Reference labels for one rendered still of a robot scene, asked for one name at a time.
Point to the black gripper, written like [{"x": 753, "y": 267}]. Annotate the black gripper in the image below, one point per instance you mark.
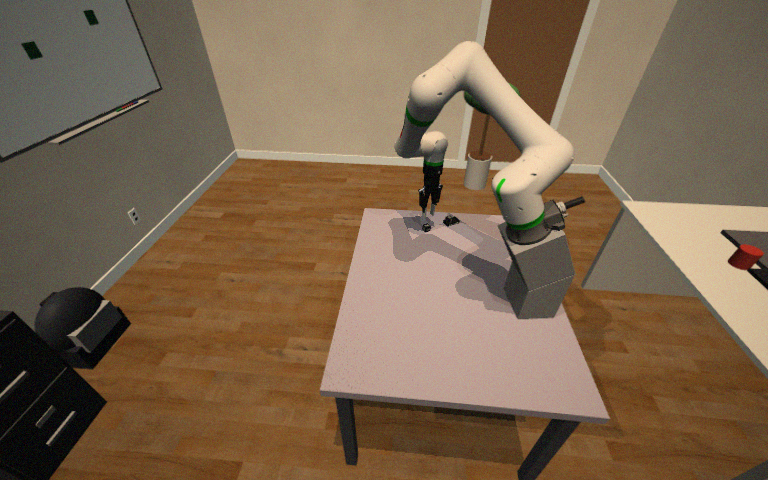
[{"x": 433, "y": 187}]

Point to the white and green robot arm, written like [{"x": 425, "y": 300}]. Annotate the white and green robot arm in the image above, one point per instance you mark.
[{"x": 545, "y": 154}]

